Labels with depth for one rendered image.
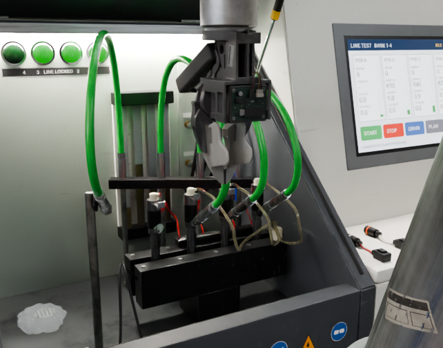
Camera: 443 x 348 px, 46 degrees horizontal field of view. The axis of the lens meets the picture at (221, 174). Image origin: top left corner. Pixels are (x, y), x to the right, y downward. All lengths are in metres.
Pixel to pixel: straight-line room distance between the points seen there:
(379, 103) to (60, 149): 0.77
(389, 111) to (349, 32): 0.22
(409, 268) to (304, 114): 0.87
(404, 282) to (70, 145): 0.99
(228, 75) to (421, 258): 0.40
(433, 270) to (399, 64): 1.10
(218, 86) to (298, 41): 0.58
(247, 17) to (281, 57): 0.55
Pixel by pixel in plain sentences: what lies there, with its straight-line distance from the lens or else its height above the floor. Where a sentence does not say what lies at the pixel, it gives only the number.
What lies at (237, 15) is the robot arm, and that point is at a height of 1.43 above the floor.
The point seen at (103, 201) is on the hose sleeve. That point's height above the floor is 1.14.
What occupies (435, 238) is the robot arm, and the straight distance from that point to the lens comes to 0.34.
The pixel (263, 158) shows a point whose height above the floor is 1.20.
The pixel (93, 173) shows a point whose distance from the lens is 0.83.
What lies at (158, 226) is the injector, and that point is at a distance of 1.02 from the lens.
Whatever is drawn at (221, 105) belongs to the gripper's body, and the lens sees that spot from 0.69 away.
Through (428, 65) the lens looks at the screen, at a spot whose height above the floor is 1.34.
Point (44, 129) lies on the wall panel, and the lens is 1.24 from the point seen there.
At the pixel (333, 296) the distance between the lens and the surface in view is 1.01.
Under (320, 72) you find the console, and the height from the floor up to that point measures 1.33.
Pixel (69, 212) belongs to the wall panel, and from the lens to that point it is 1.29.
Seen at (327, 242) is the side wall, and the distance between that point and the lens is 1.09.
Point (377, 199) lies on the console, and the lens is 1.34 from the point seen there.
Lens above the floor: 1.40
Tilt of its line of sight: 14 degrees down
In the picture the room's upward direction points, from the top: straight up
